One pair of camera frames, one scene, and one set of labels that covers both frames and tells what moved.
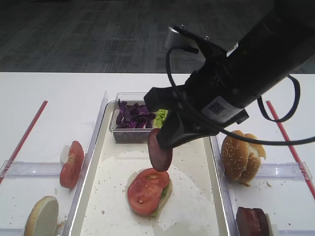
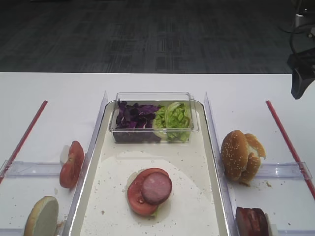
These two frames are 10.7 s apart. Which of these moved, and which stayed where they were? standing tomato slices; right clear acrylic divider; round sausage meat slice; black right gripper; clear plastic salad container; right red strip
Moved: black right gripper; round sausage meat slice
Stayed: right clear acrylic divider; right red strip; clear plastic salad container; standing tomato slices
